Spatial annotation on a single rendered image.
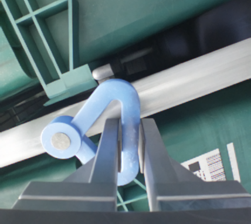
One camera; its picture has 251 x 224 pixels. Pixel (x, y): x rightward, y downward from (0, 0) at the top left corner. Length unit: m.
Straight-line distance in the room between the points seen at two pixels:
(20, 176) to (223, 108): 0.28
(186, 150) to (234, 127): 0.06
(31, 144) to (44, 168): 0.09
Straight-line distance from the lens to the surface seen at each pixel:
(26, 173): 0.29
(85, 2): 0.18
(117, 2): 0.18
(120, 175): 0.17
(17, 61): 0.22
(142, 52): 1.01
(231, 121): 0.23
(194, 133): 0.21
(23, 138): 0.19
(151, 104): 0.15
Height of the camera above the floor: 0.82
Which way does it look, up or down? 5 degrees up
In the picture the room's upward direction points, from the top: 110 degrees counter-clockwise
